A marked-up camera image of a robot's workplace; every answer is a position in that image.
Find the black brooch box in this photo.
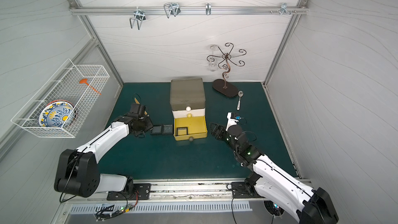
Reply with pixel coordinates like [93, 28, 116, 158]
[162, 124, 174, 135]
[176, 127, 188, 136]
[151, 124, 163, 135]

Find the three-tier drawer cabinet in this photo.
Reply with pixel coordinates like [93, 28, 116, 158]
[170, 78, 207, 141]

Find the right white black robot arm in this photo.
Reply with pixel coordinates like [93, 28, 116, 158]
[210, 123, 339, 224]

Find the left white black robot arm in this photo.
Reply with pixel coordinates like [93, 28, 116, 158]
[54, 103, 153, 198]

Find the hello kitty metal spoon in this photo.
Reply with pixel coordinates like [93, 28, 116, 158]
[236, 91, 244, 111]

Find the brown metal jewelry stand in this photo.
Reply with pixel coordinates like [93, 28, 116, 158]
[212, 43, 247, 98]

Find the white vent strip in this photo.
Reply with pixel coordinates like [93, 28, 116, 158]
[69, 200, 252, 215]

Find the orange plastic spoon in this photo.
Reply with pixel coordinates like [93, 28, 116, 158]
[79, 78, 101, 95]

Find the clear wine glass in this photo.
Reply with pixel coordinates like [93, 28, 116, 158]
[207, 45, 218, 72]

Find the blue yellow patterned plate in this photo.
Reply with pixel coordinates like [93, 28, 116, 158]
[38, 100, 76, 128]

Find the metal double hook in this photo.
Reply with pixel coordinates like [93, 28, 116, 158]
[129, 8, 146, 30]
[163, 3, 181, 19]

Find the metal single hook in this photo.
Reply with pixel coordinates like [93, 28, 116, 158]
[205, 3, 211, 16]

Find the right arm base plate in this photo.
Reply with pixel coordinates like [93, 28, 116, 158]
[227, 181, 263, 199]

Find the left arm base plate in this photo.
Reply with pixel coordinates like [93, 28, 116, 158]
[106, 183, 151, 201]

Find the white wire basket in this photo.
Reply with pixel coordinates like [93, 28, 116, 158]
[11, 59, 110, 138]

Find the aluminium top rail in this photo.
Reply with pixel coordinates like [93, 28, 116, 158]
[69, 5, 309, 17]

